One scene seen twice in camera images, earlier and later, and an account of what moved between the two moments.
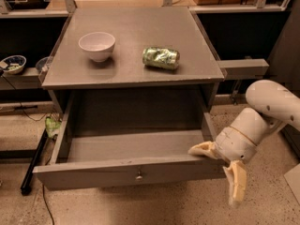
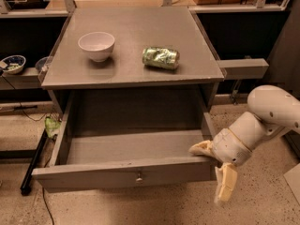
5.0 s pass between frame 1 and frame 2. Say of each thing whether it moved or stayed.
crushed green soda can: stayed
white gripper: moved
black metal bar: stayed
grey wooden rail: stayed
